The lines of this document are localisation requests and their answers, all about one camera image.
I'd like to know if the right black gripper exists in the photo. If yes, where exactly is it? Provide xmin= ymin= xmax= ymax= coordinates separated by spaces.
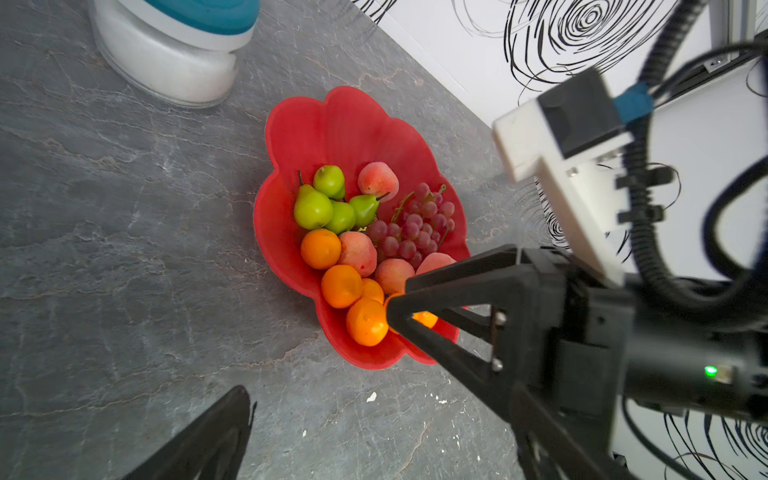
xmin=389 ymin=245 xmax=637 ymax=479

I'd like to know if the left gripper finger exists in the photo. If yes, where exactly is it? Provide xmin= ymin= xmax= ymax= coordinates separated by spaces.
xmin=125 ymin=385 xmax=255 ymax=479

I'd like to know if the fake orange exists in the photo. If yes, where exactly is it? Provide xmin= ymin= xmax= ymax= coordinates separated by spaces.
xmin=321 ymin=265 xmax=363 ymax=309
xmin=346 ymin=298 xmax=389 ymax=347
xmin=361 ymin=278 xmax=386 ymax=305
xmin=383 ymin=292 xmax=439 ymax=335
xmin=300 ymin=229 xmax=341 ymax=270

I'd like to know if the fake peach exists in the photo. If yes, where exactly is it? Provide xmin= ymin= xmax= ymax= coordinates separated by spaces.
xmin=357 ymin=162 xmax=399 ymax=202
xmin=338 ymin=231 xmax=378 ymax=278
xmin=416 ymin=252 xmax=456 ymax=275
xmin=375 ymin=258 xmax=415 ymax=295

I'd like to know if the purple fake grape bunch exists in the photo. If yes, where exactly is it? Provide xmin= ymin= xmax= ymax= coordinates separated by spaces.
xmin=363 ymin=182 xmax=457 ymax=270

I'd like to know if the green fake pear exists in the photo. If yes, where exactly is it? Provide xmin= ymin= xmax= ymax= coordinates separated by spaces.
xmin=293 ymin=172 xmax=333 ymax=230
xmin=348 ymin=193 xmax=389 ymax=229

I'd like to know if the green fake lime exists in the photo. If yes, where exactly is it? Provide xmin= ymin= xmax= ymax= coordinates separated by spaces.
xmin=324 ymin=200 xmax=356 ymax=235
xmin=313 ymin=165 xmax=346 ymax=200

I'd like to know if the red flower-shaped fruit bowl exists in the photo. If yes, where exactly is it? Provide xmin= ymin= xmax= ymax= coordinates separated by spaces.
xmin=254 ymin=87 xmax=469 ymax=370

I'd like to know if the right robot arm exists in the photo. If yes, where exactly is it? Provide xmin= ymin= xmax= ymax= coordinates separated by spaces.
xmin=386 ymin=1 xmax=767 ymax=479

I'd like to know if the white mug with teal lid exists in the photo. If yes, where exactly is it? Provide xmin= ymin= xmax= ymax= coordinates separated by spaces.
xmin=88 ymin=0 xmax=260 ymax=108

